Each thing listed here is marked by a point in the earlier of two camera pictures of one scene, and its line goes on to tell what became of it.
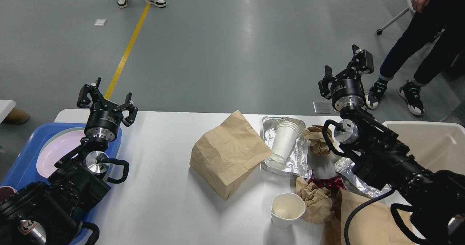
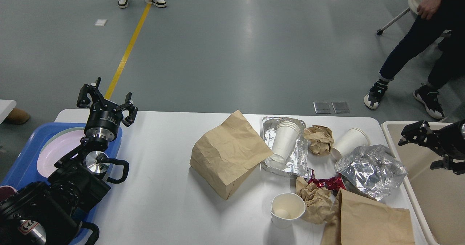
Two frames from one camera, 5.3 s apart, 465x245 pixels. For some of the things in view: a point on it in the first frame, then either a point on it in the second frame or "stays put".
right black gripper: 347,91 → 449,140
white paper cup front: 286,208 stays put
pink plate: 56,148 stays put
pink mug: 5,191 stays put
